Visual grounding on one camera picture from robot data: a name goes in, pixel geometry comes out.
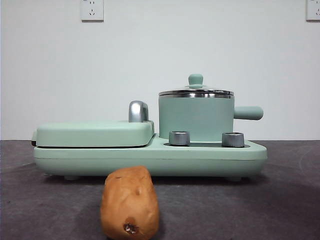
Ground glass lid with green knob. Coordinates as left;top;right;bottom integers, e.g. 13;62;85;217
158;73;235;99

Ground brown potato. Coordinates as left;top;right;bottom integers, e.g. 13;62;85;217
99;165;160;240

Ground silver control knob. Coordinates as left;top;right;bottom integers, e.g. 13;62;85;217
221;131;245;148
168;130;191;146

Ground green breakfast machine base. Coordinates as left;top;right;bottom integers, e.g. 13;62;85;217
32;132;268;181

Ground green griddle cover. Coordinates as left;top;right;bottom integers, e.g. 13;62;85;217
31;119;156;148

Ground silver cover handle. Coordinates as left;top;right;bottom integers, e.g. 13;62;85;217
128;100;150;124

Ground green pot with handle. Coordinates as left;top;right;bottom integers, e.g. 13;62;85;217
158;92;264;141

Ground white wall socket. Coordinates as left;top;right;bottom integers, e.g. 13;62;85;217
80;0;105;22
306;0;320;22

